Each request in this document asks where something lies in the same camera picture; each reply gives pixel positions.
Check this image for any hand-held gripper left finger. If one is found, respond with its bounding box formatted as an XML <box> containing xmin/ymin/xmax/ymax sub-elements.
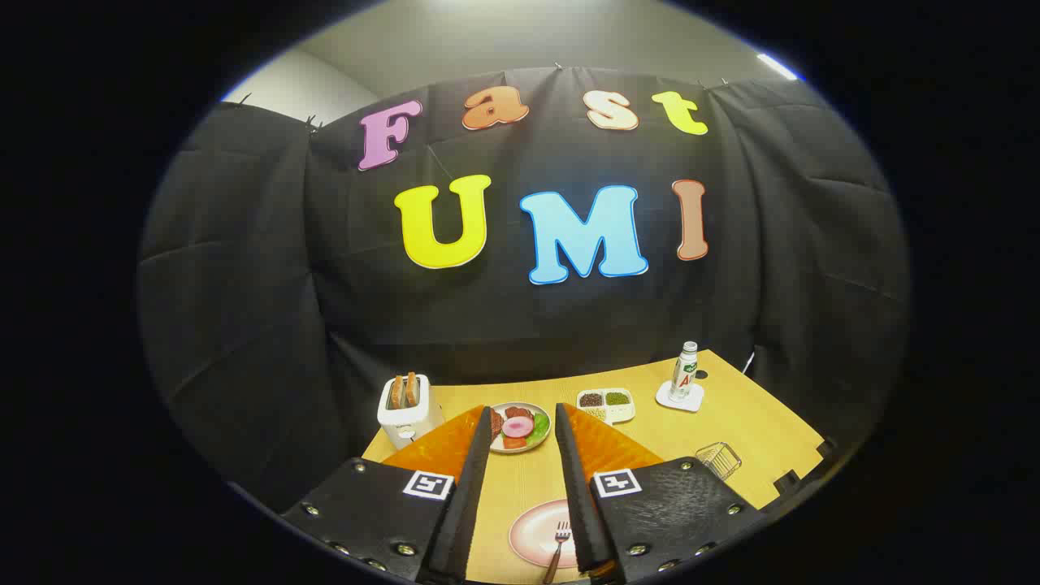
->
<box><xmin>280</xmin><ymin>405</ymin><xmax>494</xmax><ymax>585</ymax></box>

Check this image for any white toaster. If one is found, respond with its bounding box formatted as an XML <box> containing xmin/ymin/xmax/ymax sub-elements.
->
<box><xmin>377</xmin><ymin>372</ymin><xmax>446</xmax><ymax>450</ymax></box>

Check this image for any metal wire cutlery rack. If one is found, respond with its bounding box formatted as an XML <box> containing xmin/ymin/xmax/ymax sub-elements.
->
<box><xmin>696</xmin><ymin>442</ymin><xmax>743</xmax><ymax>482</ymax></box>

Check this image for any grey food plate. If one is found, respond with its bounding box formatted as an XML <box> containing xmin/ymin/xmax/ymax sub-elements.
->
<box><xmin>487</xmin><ymin>402</ymin><xmax>552</xmax><ymax>453</ymax></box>

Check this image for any pink round plate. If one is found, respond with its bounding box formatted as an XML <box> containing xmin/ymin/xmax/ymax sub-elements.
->
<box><xmin>509</xmin><ymin>499</ymin><xmax>582</xmax><ymax>570</ymax></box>

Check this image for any white square coaster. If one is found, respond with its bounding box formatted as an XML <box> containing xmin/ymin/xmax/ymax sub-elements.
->
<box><xmin>656</xmin><ymin>380</ymin><xmax>705</xmax><ymax>413</ymax></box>

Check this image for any white divided tray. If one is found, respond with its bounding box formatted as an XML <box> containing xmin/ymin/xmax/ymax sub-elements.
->
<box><xmin>576</xmin><ymin>388</ymin><xmax>636</xmax><ymax>425</ymax></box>

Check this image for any metal fork wooden handle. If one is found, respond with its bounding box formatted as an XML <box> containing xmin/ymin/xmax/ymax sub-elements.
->
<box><xmin>543</xmin><ymin>522</ymin><xmax>572</xmax><ymax>584</ymax></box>

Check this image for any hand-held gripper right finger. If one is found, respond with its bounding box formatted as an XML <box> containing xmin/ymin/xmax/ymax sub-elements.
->
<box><xmin>555</xmin><ymin>402</ymin><xmax>766</xmax><ymax>585</ymax></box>

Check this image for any white drink bottle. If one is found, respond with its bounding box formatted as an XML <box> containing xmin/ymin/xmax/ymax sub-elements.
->
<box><xmin>669</xmin><ymin>341</ymin><xmax>700</xmax><ymax>401</ymax></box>

